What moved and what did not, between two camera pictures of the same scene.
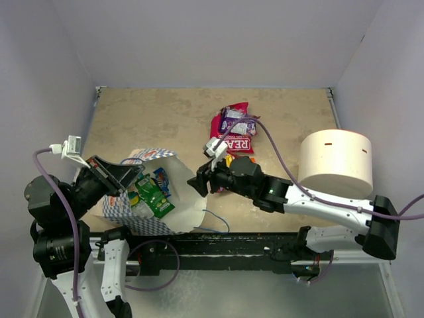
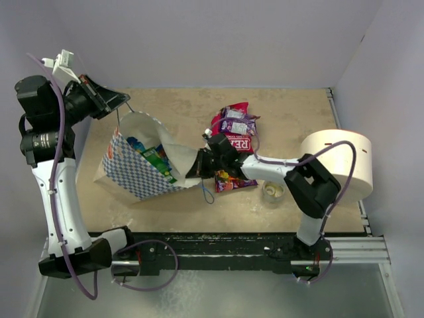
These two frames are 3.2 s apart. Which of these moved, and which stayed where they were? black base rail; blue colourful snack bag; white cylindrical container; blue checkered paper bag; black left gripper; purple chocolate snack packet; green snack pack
Moved: black left gripper; green snack pack; blue checkered paper bag; blue colourful snack bag
Stayed: purple chocolate snack packet; white cylindrical container; black base rail
